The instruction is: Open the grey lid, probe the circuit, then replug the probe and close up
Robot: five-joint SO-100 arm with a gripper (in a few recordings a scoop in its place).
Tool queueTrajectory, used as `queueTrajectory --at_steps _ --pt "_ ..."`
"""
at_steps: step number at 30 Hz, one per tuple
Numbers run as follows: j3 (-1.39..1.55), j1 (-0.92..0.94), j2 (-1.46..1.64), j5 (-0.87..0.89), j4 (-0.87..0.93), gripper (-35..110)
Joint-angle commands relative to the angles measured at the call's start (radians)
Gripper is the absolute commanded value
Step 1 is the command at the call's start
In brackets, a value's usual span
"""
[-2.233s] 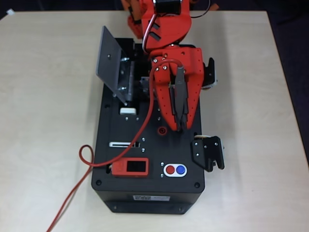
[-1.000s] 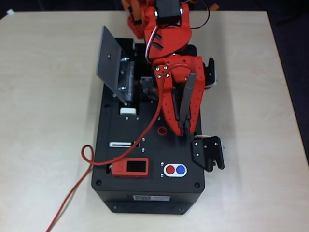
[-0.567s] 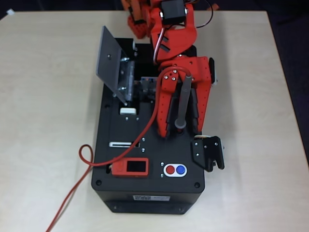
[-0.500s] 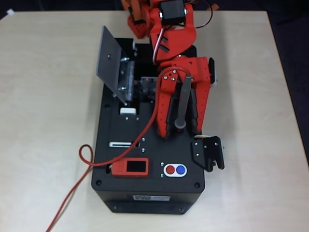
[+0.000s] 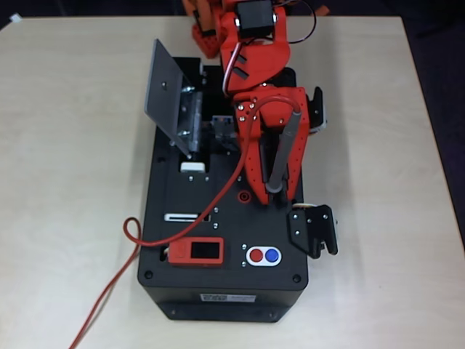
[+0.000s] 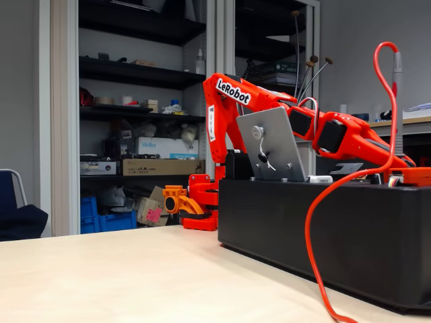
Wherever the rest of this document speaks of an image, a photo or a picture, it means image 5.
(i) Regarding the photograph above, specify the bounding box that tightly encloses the grey test probe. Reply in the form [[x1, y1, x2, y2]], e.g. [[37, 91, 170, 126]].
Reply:
[[264, 108, 304, 196]]

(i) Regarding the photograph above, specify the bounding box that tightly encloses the red cable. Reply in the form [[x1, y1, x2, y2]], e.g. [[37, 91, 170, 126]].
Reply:
[[68, 96, 302, 349]]

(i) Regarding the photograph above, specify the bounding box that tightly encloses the grey hinged door panel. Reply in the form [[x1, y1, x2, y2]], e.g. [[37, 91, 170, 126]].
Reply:
[[144, 39, 203, 159]]

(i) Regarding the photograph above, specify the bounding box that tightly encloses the white slider block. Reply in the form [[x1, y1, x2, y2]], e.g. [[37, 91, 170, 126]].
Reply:
[[179, 162, 207, 174]]

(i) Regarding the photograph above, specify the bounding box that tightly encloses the black task box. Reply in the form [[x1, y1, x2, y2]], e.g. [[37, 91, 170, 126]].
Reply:
[[137, 56, 310, 323]]

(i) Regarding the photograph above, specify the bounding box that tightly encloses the black corner housing block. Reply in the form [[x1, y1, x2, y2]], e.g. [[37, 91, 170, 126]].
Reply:
[[171, 56, 204, 88]]

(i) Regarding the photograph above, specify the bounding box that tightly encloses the white button housing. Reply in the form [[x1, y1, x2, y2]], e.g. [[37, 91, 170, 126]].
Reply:
[[246, 246, 283, 266]]

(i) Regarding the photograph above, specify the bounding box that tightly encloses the red display module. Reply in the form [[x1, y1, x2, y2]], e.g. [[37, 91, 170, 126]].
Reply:
[[166, 237, 225, 268]]

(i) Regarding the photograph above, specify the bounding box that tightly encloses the orange table clamp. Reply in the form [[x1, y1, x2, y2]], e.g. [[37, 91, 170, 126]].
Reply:
[[181, 0, 218, 37]]

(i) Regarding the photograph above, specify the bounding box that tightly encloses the white label sticker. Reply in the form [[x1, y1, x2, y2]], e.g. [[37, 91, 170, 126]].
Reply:
[[200, 293, 257, 303]]

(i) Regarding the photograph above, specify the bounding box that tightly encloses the black cable clip bracket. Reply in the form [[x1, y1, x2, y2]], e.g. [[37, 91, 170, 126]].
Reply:
[[286, 204, 339, 260], [307, 86, 330, 137]]

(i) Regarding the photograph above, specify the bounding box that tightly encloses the white slider rail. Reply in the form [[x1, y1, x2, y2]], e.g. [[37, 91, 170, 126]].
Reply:
[[163, 212, 211, 223]]

